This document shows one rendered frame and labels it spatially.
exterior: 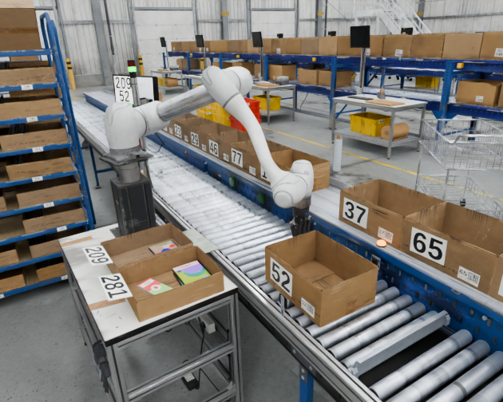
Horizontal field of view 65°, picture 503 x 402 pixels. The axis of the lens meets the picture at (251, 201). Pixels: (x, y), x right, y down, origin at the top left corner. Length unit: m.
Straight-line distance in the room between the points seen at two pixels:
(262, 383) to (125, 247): 1.06
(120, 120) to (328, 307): 1.33
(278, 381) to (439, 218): 1.23
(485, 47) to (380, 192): 4.72
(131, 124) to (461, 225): 1.64
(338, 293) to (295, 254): 0.40
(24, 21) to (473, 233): 2.78
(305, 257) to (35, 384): 1.70
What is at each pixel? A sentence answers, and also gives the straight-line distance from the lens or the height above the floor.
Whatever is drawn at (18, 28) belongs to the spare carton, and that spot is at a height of 1.87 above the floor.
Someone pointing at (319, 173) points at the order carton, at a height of 0.99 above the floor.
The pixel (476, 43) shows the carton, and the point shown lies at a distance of 6.80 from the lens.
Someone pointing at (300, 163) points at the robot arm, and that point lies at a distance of 1.70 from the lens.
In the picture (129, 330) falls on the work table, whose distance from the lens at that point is 1.65.
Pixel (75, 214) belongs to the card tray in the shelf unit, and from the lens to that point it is 3.20.
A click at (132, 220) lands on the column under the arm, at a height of 0.87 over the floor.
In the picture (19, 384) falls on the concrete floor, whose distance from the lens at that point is 2.79.
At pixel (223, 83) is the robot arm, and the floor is 1.59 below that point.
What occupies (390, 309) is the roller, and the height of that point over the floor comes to 0.74.
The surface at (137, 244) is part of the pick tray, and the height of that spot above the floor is 0.78.
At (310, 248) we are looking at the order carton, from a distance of 1.91.
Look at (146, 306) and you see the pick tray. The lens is 1.64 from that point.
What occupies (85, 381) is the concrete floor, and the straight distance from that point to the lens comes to 2.62.
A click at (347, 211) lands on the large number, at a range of 2.02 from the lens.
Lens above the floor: 1.77
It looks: 23 degrees down
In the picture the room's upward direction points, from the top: 2 degrees counter-clockwise
